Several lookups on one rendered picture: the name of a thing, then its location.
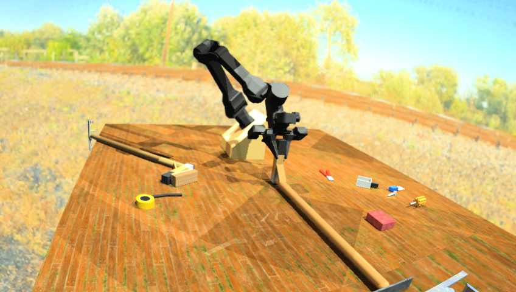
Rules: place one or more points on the yellow ring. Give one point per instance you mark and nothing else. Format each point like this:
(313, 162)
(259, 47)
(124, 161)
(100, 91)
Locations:
(145, 201)

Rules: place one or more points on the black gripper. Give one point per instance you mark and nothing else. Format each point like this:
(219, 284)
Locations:
(279, 129)

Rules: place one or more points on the pink cube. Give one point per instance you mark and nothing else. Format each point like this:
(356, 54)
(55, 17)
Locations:
(380, 220)

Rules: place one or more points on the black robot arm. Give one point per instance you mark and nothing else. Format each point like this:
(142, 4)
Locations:
(214, 56)

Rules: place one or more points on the blue-handled scraper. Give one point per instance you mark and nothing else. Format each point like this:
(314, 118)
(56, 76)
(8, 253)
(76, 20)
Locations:
(395, 188)

